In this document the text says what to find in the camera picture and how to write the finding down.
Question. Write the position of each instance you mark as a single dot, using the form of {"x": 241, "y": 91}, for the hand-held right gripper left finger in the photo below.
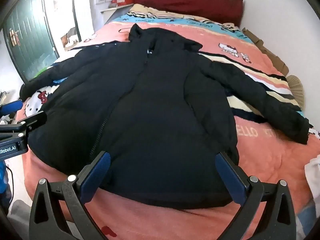
{"x": 96, "y": 177}

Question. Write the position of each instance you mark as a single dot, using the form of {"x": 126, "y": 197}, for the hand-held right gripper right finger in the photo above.
{"x": 231, "y": 177}

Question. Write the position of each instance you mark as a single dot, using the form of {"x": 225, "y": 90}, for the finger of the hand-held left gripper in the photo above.
{"x": 11, "y": 106}
{"x": 36, "y": 120}

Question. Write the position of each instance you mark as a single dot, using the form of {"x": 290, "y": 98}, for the black puffer jacket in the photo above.
{"x": 155, "y": 105}

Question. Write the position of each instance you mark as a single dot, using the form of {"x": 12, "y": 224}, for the blue patterned clothing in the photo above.
{"x": 2, "y": 172}

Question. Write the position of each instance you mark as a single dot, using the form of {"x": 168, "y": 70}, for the green door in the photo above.
{"x": 30, "y": 42}

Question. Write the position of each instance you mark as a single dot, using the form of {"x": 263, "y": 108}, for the white cloth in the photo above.
{"x": 313, "y": 175}

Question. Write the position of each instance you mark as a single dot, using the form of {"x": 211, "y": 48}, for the small cardboard box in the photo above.
{"x": 66, "y": 38}

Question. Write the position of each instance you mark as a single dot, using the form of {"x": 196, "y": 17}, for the woven straw fan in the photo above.
{"x": 296, "y": 87}

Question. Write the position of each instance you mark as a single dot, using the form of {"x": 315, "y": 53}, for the flattened cardboard box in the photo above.
{"x": 277, "y": 60}

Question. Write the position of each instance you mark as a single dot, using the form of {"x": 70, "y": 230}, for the white bedside shelf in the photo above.
{"x": 110, "y": 11}

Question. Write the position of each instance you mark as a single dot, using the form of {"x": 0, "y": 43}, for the pink cartoon printed blanket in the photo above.
{"x": 215, "y": 35}

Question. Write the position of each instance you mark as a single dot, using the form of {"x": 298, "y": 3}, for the red flat box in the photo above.
{"x": 125, "y": 0}

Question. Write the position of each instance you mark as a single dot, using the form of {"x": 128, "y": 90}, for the dark red headboard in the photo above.
{"x": 187, "y": 2}

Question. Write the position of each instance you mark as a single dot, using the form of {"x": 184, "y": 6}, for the wall poster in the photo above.
{"x": 55, "y": 3}

